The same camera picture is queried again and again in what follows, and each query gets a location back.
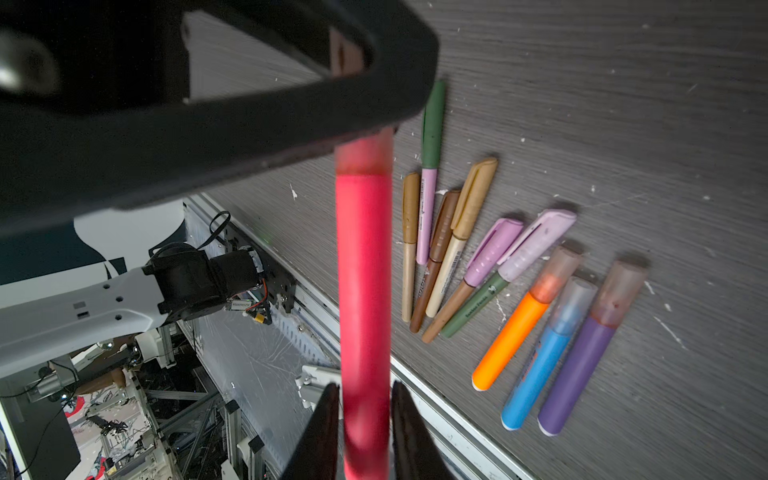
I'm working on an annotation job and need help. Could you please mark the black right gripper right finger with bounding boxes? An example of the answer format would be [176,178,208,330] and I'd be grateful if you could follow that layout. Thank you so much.
[391,381,454,480]

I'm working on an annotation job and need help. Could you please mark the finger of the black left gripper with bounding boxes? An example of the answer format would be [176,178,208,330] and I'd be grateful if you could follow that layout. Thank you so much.
[1,1,439,235]

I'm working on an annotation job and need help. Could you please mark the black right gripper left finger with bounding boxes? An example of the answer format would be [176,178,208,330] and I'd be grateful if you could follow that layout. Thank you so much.
[280,383,340,480]

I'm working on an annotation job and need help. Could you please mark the blue highlighter pen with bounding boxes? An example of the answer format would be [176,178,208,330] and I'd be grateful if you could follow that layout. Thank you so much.
[500,276,598,431]

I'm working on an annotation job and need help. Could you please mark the purple highlighter pen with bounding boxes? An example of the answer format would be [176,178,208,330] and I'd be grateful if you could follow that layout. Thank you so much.
[537,261,648,437]

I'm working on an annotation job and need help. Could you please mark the pink highlighter pen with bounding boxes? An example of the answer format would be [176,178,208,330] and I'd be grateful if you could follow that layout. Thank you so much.
[335,127,394,479]

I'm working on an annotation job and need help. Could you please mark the orange highlighter pen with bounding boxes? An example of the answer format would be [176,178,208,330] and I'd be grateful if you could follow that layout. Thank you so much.
[471,246,583,391]

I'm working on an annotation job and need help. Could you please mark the brown marker pen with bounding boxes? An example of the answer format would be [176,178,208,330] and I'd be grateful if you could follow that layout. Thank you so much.
[409,190,460,333]

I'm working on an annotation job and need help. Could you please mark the tan marker pen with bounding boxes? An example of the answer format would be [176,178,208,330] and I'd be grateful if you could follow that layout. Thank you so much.
[401,172,421,323]

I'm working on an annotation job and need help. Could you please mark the white handheld device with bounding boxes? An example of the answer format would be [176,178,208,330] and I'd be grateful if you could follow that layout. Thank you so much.
[295,365,341,411]

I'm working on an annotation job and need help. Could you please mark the pink cap brown marker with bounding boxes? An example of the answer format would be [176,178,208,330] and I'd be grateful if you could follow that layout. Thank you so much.
[422,218,524,343]

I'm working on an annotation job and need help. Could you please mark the gold cap cream marker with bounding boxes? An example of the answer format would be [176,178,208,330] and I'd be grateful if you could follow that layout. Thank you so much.
[426,157,498,319]

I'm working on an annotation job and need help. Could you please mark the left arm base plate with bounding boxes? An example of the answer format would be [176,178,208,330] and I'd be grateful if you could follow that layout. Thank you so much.
[225,226,297,325]

